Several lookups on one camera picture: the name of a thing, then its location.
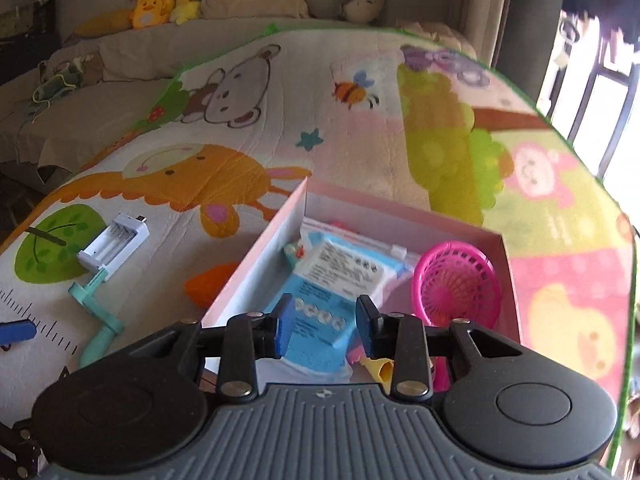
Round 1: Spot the blue and white packet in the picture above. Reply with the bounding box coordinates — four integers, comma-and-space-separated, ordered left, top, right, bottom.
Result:
260, 217, 421, 376

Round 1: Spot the beige sofa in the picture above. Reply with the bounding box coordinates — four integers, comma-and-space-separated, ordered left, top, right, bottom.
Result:
0, 0, 496, 181

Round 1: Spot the black window railing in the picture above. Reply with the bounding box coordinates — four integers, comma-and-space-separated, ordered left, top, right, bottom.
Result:
564, 10, 640, 182

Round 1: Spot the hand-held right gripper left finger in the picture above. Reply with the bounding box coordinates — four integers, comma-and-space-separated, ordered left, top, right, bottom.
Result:
162, 293, 297, 397

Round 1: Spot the yellow tiger plush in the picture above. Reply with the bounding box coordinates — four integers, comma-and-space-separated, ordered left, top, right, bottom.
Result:
130, 0, 176, 30

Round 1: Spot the teal plastic toy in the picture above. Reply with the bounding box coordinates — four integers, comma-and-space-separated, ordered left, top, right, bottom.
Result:
67, 269, 125, 367

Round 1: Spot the yellow plastic toy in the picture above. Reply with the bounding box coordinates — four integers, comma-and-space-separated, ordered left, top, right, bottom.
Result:
359, 355, 396, 395

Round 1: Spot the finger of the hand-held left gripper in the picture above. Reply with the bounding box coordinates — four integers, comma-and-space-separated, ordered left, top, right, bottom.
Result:
0, 417, 44, 479
0, 320, 39, 351

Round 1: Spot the green knitted yarn piece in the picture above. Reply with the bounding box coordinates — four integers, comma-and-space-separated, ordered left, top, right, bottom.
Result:
31, 59, 84, 112

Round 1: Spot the grey curtain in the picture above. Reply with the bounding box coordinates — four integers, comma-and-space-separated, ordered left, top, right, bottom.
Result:
507, 0, 568, 108

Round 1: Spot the white battery charger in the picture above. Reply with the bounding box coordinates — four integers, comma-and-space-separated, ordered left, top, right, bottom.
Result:
76, 213, 150, 281

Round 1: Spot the long yellow plush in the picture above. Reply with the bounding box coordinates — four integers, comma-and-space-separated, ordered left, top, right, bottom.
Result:
75, 9, 136, 39

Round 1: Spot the cartoon printed play mat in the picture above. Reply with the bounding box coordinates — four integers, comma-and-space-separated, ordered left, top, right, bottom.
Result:
0, 22, 639, 480

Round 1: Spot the pink cardboard box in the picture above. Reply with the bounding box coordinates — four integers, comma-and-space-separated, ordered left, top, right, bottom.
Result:
200, 176, 524, 397

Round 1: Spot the small brown plush toy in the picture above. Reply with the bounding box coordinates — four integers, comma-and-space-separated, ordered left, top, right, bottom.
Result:
75, 52, 106, 86

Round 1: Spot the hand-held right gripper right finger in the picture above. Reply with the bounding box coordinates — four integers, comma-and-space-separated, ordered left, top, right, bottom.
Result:
355, 294, 524, 401

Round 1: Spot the dark flat panel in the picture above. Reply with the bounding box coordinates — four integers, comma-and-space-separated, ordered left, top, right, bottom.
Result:
0, 0, 59, 87

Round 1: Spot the pink plastic toy basket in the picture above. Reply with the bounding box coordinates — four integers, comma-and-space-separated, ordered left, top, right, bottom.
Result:
412, 241, 503, 329

